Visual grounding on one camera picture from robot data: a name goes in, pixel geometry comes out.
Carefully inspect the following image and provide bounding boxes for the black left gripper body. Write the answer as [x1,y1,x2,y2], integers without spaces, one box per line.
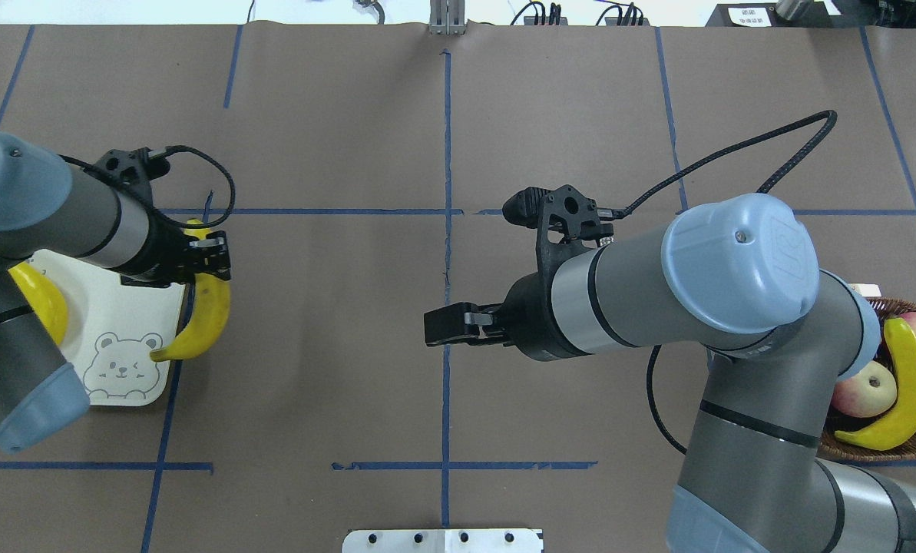
[120,214,194,288]

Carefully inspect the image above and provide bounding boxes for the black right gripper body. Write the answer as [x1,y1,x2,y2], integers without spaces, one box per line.
[496,273,588,362]

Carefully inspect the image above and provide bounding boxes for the yellow banana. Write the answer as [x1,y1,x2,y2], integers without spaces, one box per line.
[150,219,232,362]
[8,262,69,346]
[834,317,916,451]

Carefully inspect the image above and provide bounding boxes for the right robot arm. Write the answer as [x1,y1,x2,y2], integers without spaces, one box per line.
[424,186,916,552]

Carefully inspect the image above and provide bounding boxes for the paper basket tag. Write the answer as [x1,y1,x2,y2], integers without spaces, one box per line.
[849,283,883,298]

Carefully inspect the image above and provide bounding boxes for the white bear tray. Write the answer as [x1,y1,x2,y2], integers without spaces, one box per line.
[30,250,185,407]

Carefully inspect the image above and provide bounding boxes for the black power strip far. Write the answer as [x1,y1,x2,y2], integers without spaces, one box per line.
[510,1,569,27]

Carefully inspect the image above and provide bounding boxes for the black power strip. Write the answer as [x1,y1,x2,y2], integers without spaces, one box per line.
[510,1,569,27]
[594,1,650,27]

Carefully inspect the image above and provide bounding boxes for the black power strip near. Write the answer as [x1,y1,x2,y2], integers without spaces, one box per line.
[594,1,650,27]

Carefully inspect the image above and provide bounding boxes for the pale apple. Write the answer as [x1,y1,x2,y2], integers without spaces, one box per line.
[831,361,898,418]

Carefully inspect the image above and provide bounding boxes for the black box with label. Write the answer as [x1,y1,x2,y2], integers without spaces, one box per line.
[706,2,783,28]

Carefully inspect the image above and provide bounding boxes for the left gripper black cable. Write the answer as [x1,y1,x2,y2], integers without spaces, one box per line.
[58,145,236,229]

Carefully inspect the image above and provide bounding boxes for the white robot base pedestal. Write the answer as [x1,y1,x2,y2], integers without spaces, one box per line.
[341,528,545,552]

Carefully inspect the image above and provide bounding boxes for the aluminium frame post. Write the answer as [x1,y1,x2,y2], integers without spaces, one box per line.
[428,0,468,35]

